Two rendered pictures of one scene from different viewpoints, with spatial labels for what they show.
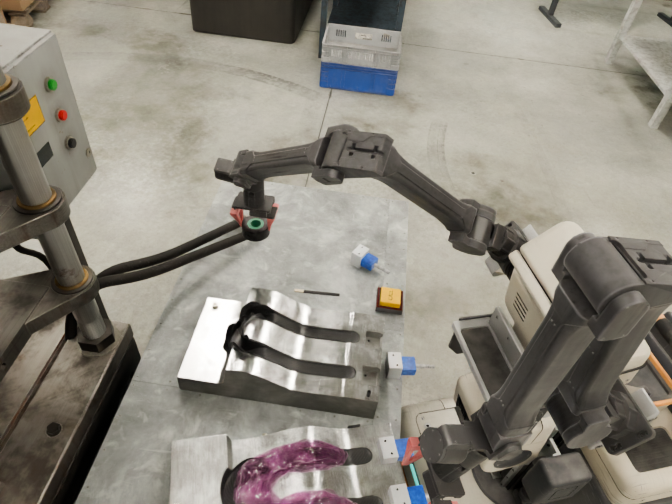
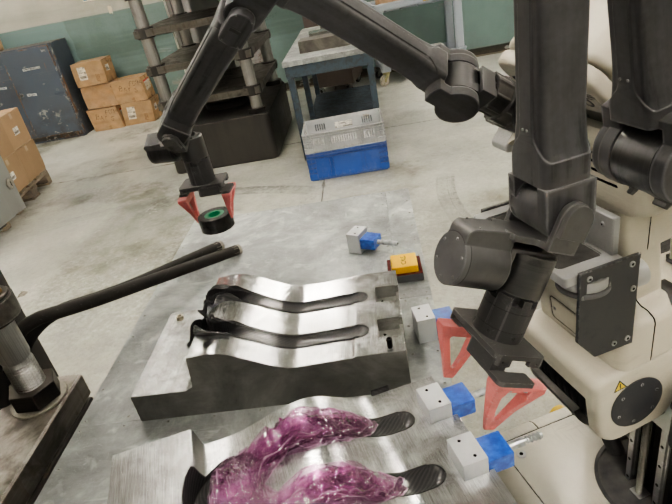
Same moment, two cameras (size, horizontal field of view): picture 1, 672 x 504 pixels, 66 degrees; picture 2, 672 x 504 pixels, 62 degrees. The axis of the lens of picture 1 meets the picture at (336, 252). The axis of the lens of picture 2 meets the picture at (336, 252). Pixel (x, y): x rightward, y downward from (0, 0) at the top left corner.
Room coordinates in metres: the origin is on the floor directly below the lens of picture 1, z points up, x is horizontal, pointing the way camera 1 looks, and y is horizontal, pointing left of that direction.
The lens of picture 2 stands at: (-0.11, -0.12, 1.49)
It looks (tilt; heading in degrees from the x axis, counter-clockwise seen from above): 28 degrees down; 5
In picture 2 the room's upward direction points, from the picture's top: 12 degrees counter-clockwise
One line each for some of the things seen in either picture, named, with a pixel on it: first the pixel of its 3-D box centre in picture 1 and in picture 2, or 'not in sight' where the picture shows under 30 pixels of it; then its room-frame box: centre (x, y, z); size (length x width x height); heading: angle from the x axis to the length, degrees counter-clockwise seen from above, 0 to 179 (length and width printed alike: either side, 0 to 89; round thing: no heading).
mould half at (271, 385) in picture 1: (286, 346); (273, 332); (0.76, 0.10, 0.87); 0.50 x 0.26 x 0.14; 88
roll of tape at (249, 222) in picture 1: (255, 227); (216, 220); (1.07, 0.24, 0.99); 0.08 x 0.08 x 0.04
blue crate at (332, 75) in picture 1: (359, 68); (347, 153); (3.97, -0.02, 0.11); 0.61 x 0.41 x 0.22; 88
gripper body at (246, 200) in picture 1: (254, 195); (200, 173); (1.07, 0.24, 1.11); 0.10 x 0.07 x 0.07; 87
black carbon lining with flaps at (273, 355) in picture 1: (291, 340); (274, 313); (0.75, 0.09, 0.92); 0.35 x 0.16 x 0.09; 88
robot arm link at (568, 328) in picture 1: (541, 367); (550, 17); (0.42, -0.31, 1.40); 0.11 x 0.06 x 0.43; 17
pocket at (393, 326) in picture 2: (370, 379); (391, 334); (0.69, -0.12, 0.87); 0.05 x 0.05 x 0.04; 88
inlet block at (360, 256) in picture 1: (372, 263); (374, 241); (1.13, -0.12, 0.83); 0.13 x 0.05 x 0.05; 60
